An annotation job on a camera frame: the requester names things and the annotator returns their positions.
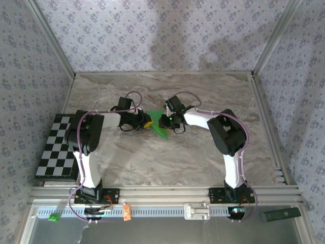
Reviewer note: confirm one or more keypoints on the white plastic latch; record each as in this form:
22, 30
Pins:
196, 211

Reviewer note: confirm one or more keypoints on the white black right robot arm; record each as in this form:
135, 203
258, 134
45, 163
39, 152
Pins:
234, 172

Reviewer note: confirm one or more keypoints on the aluminium side rail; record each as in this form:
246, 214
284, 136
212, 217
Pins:
267, 122

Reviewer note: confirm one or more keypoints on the long aluminium mounting rail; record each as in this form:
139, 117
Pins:
165, 195

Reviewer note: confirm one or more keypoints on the aluminium corner post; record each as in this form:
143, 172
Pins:
274, 38
54, 40

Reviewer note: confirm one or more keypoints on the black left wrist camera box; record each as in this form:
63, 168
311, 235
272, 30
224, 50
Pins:
124, 103

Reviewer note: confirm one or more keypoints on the small green connector block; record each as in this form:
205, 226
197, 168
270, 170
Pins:
54, 217

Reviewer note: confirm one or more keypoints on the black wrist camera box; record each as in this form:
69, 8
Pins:
124, 103
175, 104

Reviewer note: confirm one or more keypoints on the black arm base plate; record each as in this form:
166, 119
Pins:
215, 195
114, 195

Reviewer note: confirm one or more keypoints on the round black controller board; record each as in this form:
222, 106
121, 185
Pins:
236, 211
94, 211

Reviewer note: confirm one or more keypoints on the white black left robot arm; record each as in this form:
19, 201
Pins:
87, 172

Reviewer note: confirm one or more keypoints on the long black device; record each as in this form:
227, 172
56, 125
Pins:
280, 214

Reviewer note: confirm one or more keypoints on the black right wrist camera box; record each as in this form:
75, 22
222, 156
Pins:
175, 104

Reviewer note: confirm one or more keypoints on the orange tag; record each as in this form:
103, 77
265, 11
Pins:
127, 212

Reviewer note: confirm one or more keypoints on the black grey checkerboard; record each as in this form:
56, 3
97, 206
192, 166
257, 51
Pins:
53, 152

